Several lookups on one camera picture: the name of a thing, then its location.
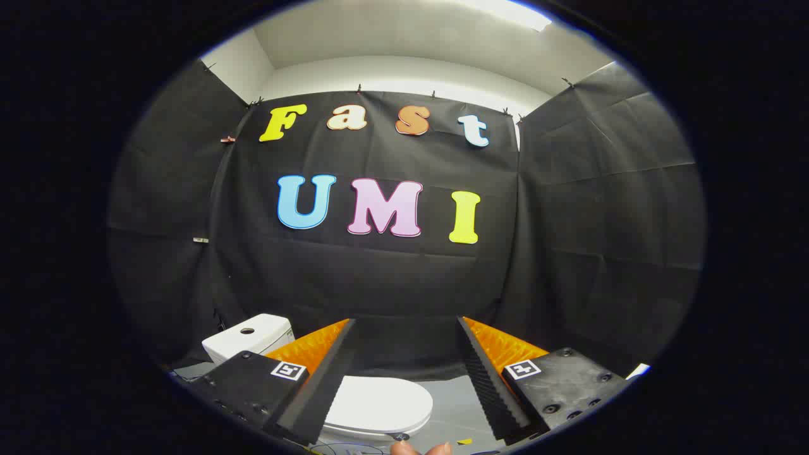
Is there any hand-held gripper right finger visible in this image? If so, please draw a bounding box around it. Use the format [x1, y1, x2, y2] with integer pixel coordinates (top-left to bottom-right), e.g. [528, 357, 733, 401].
[456, 316, 633, 444]

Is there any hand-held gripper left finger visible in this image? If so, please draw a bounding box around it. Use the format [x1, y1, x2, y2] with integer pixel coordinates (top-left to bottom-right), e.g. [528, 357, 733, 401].
[190, 318, 358, 447]

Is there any white toilet lid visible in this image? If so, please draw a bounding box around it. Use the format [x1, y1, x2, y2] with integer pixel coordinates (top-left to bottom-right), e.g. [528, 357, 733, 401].
[322, 376, 434, 435]

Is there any white ceramic toilet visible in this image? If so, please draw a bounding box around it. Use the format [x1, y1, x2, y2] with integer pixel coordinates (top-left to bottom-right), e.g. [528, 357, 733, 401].
[202, 313, 434, 443]

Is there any black backdrop cloth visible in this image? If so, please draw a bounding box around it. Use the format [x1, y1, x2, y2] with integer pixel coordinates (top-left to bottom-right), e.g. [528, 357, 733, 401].
[107, 60, 706, 384]

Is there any black cable bundle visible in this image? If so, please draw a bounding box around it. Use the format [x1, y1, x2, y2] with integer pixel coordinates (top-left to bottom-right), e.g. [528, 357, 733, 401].
[308, 442, 387, 455]

